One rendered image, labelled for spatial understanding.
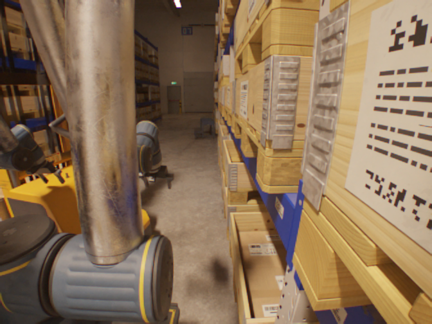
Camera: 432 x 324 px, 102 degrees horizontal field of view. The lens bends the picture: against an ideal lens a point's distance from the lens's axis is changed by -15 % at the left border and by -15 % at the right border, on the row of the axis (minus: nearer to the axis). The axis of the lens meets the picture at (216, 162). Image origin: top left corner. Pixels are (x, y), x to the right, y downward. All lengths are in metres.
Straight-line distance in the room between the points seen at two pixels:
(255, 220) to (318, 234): 1.30
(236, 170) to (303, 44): 1.10
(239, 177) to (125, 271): 1.17
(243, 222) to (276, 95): 1.18
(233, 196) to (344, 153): 1.39
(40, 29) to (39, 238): 0.52
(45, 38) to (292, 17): 0.62
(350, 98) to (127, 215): 0.41
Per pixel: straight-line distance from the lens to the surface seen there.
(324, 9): 0.45
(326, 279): 0.28
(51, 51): 0.73
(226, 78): 2.41
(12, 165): 1.16
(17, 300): 0.63
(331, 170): 0.24
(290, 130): 0.52
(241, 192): 1.56
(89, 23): 0.46
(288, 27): 0.53
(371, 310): 0.35
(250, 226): 1.59
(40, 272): 0.58
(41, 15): 0.72
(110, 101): 0.42
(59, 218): 1.56
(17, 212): 1.83
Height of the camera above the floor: 1.43
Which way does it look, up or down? 18 degrees down
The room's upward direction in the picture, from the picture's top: straight up
